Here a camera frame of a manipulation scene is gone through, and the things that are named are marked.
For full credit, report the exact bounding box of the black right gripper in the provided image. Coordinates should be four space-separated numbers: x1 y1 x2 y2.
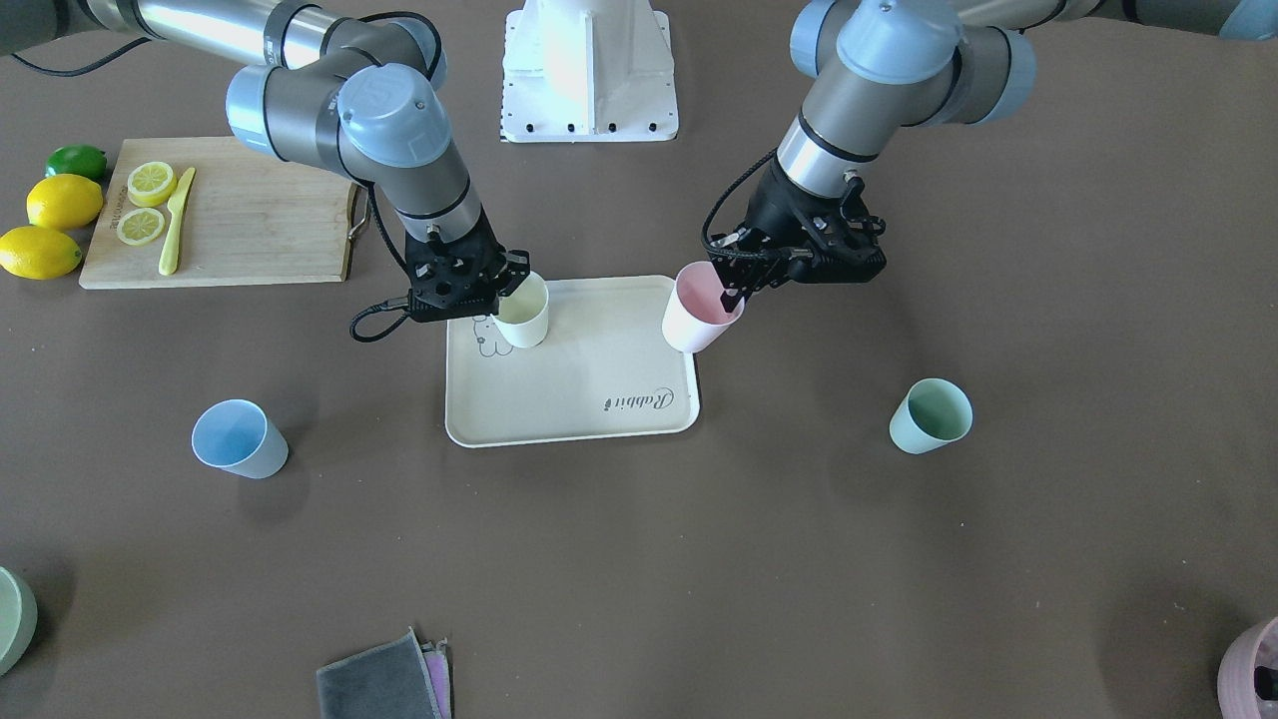
403 215 530 323

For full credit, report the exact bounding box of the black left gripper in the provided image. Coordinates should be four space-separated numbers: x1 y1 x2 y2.
711 155 887 312

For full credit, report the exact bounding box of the cream cup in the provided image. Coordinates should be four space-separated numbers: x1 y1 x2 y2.
493 272 550 347

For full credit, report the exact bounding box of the pink cup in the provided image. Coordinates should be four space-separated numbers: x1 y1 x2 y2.
661 261 748 354

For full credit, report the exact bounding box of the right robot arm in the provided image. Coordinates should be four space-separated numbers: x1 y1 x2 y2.
1 1 530 322

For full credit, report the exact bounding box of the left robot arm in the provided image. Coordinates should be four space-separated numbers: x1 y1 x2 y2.
703 1 1277 313

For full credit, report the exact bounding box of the cream rabbit tray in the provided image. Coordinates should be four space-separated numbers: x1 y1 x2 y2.
443 275 700 447

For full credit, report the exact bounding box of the green cup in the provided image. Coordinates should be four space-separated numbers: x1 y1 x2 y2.
889 377 975 453

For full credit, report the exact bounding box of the wooden cutting board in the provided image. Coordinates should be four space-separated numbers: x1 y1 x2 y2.
79 137 357 290

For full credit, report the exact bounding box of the blue cup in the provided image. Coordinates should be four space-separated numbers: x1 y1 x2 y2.
190 397 291 479

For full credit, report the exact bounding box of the yellow plastic knife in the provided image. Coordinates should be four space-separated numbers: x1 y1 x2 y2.
157 167 197 277

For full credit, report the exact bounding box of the lemon half far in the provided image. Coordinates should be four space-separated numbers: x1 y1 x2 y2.
125 161 178 208

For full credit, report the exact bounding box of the lemon half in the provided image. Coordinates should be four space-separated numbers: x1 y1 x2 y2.
115 208 166 246
125 161 178 208

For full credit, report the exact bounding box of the lemon half near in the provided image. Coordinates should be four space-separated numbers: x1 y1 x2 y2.
115 208 166 246

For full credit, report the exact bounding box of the grey folded cloth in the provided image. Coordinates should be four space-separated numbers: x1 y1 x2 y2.
316 630 452 718

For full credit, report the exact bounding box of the green lime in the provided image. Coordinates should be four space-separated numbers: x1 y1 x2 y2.
43 143 109 181

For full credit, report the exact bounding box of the whole lemon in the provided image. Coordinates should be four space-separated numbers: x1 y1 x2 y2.
26 174 104 231
1 225 83 281

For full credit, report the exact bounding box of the green bowl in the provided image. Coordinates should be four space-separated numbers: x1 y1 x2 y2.
1 567 38 676

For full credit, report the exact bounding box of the pink bowl with ice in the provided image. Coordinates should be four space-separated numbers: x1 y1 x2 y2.
1217 618 1277 718

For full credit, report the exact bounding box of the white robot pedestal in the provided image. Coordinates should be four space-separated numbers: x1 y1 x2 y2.
498 1 680 143

